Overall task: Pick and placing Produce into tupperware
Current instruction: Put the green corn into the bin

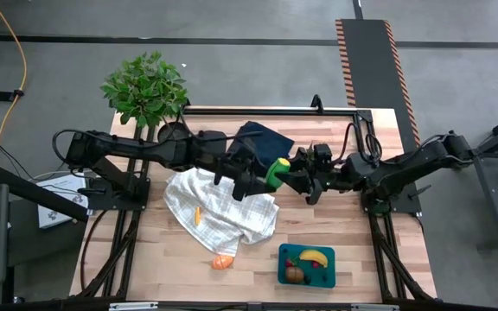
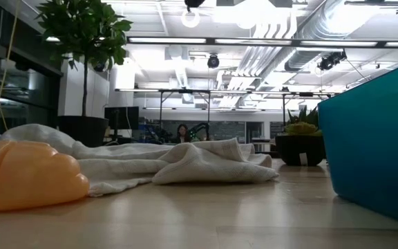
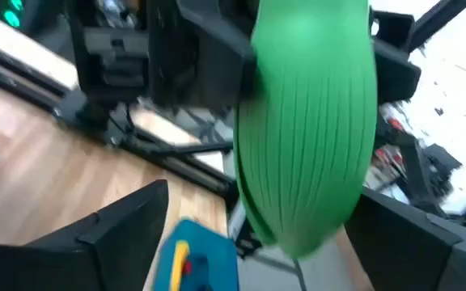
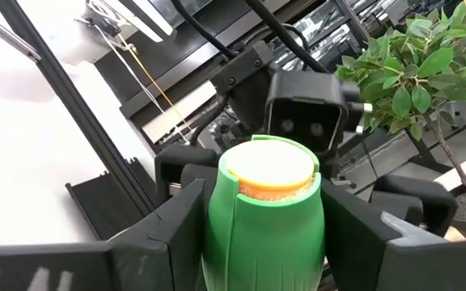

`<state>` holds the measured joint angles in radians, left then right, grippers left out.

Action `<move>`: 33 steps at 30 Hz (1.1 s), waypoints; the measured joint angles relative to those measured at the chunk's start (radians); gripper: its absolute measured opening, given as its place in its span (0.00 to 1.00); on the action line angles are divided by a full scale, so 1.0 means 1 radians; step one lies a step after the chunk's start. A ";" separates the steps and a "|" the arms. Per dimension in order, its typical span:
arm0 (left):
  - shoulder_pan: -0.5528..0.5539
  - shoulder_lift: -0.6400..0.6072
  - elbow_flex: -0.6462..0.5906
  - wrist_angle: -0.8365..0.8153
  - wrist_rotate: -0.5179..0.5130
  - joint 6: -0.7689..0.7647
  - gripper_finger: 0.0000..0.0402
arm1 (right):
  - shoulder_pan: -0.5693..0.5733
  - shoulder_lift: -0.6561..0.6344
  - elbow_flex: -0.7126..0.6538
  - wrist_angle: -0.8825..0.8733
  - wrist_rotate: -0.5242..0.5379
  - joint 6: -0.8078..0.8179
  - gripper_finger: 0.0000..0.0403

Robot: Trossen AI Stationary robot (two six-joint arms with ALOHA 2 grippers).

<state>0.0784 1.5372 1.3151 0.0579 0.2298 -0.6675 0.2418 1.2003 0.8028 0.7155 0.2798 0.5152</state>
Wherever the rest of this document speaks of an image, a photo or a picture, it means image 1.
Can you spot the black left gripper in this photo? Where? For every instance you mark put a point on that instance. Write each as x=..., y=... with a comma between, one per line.
x=231, y=162

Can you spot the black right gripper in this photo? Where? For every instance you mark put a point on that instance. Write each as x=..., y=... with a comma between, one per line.
x=324, y=177

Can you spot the green toy vegetable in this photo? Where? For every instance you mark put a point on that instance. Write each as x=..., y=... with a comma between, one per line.
x=277, y=173

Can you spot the small orange toy carrot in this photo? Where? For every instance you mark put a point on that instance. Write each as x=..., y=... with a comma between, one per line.
x=197, y=216

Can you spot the yellow toy banana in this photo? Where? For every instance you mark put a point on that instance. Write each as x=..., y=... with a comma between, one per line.
x=314, y=257

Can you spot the brown toy kiwi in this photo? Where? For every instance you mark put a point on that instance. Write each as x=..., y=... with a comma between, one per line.
x=295, y=274

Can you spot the black toy blackberry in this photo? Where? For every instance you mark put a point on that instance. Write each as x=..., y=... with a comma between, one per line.
x=307, y=279

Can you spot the leafy green potted plant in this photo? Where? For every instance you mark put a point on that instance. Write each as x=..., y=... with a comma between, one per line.
x=145, y=88

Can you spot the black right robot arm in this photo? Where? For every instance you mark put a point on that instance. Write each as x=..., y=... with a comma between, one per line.
x=404, y=168

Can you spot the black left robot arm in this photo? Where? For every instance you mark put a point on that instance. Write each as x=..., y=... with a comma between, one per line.
x=145, y=149

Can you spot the orange toy produce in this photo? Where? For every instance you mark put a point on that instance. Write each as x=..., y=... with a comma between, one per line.
x=222, y=262

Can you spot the teal plastic tupperware container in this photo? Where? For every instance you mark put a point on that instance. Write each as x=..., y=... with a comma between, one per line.
x=318, y=278

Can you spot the navy blue cloth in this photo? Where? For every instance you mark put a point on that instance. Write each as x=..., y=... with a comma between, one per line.
x=270, y=142

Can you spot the white plaid dish towel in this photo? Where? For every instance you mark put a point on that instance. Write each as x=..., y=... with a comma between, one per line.
x=223, y=211

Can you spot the black striped-edge floor mat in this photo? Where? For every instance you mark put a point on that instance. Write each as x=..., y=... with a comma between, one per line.
x=370, y=65

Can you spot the white printed box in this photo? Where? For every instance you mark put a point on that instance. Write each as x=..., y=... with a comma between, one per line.
x=59, y=190

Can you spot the black diagonal support beam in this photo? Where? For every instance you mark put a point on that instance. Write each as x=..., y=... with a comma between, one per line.
x=37, y=194

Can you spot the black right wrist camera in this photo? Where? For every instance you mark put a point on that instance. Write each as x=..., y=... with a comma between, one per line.
x=322, y=154

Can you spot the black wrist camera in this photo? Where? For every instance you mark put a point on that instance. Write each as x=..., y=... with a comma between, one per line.
x=322, y=154
x=212, y=139

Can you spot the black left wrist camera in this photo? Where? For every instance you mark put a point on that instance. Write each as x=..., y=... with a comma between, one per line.
x=212, y=139

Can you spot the black aluminium table frame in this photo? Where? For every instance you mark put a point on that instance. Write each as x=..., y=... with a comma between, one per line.
x=253, y=111

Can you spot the black clamp bracket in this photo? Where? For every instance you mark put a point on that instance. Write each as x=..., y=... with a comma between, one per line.
x=317, y=103

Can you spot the silver metal bracket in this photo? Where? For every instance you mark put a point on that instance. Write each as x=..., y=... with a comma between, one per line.
x=374, y=307
x=132, y=306

